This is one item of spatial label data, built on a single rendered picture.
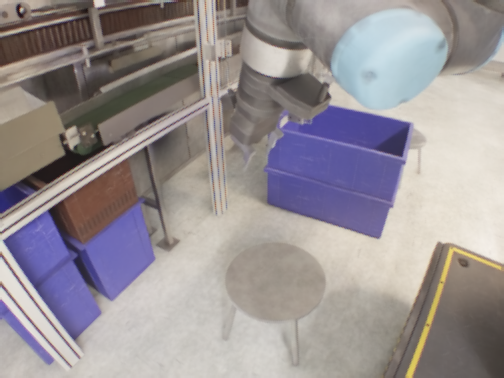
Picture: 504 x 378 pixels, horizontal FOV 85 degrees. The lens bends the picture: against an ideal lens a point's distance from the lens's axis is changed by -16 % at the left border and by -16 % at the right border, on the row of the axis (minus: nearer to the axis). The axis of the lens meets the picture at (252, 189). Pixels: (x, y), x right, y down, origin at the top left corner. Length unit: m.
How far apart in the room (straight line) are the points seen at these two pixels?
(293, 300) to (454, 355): 0.44
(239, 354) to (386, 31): 1.03
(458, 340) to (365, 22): 0.79
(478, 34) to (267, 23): 0.22
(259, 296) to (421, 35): 0.81
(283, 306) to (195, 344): 0.38
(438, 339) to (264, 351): 0.55
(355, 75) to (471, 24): 0.15
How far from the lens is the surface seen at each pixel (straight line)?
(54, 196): 0.90
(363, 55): 0.26
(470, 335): 0.94
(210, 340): 1.16
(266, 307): 0.92
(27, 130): 0.92
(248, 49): 0.40
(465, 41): 0.36
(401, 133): 1.65
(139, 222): 1.26
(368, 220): 1.48
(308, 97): 0.40
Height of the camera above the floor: 1.02
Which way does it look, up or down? 36 degrees down
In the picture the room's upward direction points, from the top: 1 degrees counter-clockwise
